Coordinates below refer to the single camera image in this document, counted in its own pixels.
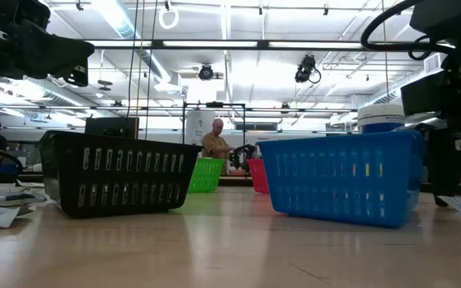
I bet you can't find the white poster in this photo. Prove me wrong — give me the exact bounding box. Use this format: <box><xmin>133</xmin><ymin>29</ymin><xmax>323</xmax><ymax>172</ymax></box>
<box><xmin>186</xmin><ymin>110</ymin><xmax>216</xmax><ymax>147</ymax></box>

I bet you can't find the black overhead camera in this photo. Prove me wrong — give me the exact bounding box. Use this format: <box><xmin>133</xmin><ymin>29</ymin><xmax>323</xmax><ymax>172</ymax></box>
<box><xmin>294</xmin><ymin>54</ymin><xmax>322</xmax><ymax>84</ymax></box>
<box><xmin>197</xmin><ymin>62</ymin><xmax>215</xmax><ymax>82</ymax></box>

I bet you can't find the white cable ring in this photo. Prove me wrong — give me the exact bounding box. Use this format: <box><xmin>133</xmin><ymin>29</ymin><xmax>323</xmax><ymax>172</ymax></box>
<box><xmin>158</xmin><ymin>6</ymin><xmax>180</xmax><ymax>30</ymax></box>

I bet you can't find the red plastic basket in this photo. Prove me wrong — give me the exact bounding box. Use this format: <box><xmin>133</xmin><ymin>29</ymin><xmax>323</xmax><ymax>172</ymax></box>
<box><xmin>247</xmin><ymin>158</ymin><xmax>271</xmax><ymax>195</ymax></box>

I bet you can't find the background black rig frame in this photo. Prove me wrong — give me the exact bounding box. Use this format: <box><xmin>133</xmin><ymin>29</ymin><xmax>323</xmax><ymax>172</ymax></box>
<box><xmin>181</xmin><ymin>101</ymin><xmax>247</xmax><ymax>161</ymax></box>

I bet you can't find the black plastic basket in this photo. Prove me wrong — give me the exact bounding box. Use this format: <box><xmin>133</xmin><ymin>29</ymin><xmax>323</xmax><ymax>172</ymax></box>
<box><xmin>38</xmin><ymin>130</ymin><xmax>204</xmax><ymax>219</ymax></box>

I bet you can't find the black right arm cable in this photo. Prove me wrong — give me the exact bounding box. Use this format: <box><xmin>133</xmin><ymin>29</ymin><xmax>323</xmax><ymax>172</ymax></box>
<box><xmin>360</xmin><ymin>0</ymin><xmax>454</xmax><ymax>53</ymax></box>

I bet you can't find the blue plastic basket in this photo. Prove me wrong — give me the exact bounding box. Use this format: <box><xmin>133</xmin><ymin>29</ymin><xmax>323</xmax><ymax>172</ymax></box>
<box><xmin>257</xmin><ymin>130</ymin><xmax>430</xmax><ymax>230</ymax></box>

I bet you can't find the green plastic basket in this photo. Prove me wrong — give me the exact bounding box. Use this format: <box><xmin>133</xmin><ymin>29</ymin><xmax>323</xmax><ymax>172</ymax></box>
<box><xmin>187</xmin><ymin>157</ymin><xmax>226</xmax><ymax>194</ymax></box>

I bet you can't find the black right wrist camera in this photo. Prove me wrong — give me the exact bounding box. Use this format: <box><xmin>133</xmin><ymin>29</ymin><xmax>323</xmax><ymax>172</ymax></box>
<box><xmin>400</xmin><ymin>71</ymin><xmax>455</xmax><ymax>118</ymax></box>

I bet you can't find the disinfectant wipes canister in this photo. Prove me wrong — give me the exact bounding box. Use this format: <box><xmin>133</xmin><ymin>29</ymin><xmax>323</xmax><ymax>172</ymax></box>
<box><xmin>357</xmin><ymin>102</ymin><xmax>407</xmax><ymax>134</ymax></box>

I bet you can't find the black aluminium table frame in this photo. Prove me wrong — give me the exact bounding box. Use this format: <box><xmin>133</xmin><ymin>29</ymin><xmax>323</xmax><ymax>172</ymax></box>
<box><xmin>0</xmin><ymin>38</ymin><xmax>461</xmax><ymax>199</ymax></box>

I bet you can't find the LED light bar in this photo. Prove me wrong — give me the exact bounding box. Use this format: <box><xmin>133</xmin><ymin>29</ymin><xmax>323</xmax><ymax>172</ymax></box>
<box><xmin>268</xmin><ymin>41</ymin><xmax>363</xmax><ymax>50</ymax></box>
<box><xmin>94</xmin><ymin>40</ymin><xmax>152</xmax><ymax>48</ymax></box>
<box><xmin>162</xmin><ymin>40</ymin><xmax>259</xmax><ymax>48</ymax></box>

